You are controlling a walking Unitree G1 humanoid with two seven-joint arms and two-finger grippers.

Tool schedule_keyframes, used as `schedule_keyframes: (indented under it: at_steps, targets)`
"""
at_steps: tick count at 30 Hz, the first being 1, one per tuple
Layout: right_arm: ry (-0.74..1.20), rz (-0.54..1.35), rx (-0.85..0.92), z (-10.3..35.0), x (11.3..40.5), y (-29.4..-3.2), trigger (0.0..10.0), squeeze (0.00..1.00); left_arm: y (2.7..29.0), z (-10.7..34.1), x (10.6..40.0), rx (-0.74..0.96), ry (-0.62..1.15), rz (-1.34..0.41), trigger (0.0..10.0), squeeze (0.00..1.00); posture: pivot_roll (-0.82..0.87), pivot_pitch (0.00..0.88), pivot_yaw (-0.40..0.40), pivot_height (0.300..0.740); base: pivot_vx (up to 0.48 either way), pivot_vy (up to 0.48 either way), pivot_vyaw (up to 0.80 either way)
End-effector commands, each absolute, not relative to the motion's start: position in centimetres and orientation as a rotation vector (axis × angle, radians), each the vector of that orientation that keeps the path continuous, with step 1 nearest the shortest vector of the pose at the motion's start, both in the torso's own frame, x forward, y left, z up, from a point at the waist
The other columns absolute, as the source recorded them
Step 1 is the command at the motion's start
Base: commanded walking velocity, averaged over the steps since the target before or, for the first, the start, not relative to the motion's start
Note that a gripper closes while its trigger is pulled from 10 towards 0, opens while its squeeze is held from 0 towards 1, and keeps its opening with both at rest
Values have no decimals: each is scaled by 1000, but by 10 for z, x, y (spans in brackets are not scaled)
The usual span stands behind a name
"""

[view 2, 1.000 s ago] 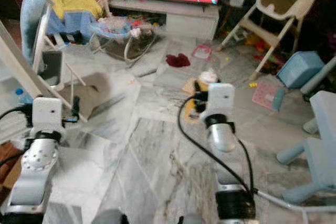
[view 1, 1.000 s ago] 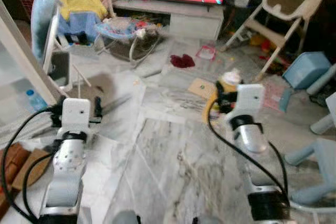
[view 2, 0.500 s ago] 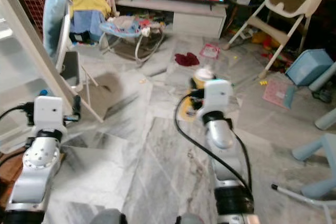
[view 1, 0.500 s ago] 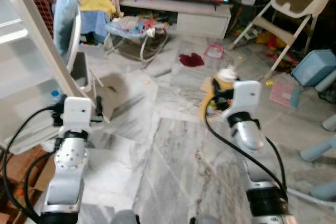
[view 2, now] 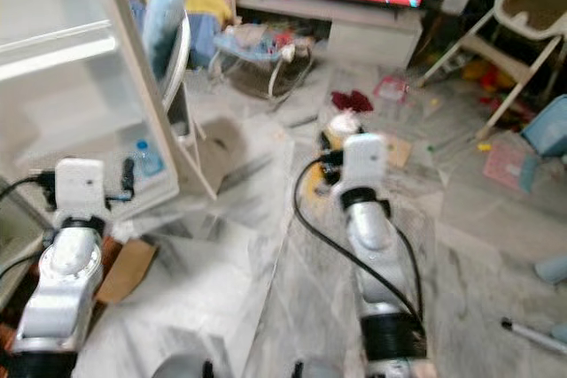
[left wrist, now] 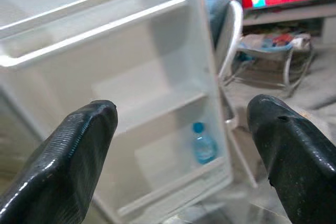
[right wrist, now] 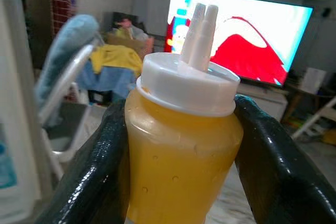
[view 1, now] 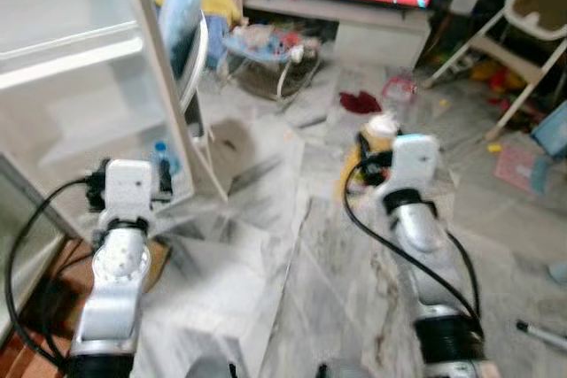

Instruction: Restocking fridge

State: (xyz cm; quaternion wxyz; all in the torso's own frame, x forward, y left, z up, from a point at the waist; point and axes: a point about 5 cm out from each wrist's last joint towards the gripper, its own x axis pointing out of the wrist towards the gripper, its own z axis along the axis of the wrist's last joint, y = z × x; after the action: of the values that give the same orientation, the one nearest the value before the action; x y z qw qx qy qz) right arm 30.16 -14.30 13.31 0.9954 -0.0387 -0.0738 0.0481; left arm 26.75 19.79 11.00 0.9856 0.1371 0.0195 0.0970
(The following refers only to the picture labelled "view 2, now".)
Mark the yellow container white top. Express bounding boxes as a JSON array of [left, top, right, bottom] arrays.
[[306, 111, 364, 202]]

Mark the grey fridge door with sticker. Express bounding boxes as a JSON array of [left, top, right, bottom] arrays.
[[0, 0, 218, 220]]

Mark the clear bottle blue cap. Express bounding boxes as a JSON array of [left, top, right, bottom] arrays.
[[133, 137, 166, 177]]

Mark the dark red cloth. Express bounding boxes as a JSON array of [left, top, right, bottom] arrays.
[[330, 89, 375, 115]]

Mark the small cardboard square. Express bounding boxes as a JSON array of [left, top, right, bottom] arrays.
[[383, 133, 415, 169]]

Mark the white folding chair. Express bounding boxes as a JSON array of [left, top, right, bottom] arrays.
[[164, 8, 221, 204]]

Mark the pink plastic item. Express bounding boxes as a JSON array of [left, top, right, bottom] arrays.
[[374, 75, 410, 104]]

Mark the white television stand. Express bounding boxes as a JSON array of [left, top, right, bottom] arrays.
[[235, 0, 428, 71]]

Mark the baby bouncer seat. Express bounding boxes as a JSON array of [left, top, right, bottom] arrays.
[[211, 22, 318, 103]]

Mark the light blue pillow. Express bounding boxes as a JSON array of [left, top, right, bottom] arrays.
[[142, 0, 189, 85]]

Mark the pink floor mat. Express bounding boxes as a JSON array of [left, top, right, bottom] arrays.
[[482, 143, 539, 193]]

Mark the yellow orange toy pile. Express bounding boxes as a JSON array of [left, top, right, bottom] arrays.
[[461, 58, 519, 91]]

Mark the grey robot left leg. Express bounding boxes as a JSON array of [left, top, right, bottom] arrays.
[[149, 355, 215, 378]]

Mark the grey robot leg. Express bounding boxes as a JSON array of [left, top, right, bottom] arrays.
[[149, 355, 215, 378], [282, 360, 330, 378]]

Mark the grey robot right leg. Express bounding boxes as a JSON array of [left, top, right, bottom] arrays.
[[282, 360, 330, 378]]

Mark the light blue plastic stool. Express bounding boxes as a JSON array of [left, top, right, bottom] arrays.
[[521, 93, 567, 161]]

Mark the white baby high chair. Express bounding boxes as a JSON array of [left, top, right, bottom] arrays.
[[418, 0, 567, 142]]

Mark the pale blue plastic object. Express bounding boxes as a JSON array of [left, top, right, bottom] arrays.
[[535, 253, 567, 287]]

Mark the grey marker pen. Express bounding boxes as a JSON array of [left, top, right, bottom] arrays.
[[500, 317, 567, 358]]

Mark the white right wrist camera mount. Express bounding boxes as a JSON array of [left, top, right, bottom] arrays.
[[344, 133, 389, 193]]

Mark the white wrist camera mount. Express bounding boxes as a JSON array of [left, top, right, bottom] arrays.
[[344, 133, 389, 193], [56, 158, 105, 220]]

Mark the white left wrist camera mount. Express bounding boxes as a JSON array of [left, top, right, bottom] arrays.
[[56, 158, 105, 220]]

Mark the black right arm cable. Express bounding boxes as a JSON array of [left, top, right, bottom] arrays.
[[291, 155, 428, 343]]

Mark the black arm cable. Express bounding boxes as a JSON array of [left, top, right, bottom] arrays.
[[0, 174, 45, 282], [291, 155, 428, 343]]

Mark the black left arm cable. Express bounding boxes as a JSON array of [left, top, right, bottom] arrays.
[[0, 174, 45, 282]]

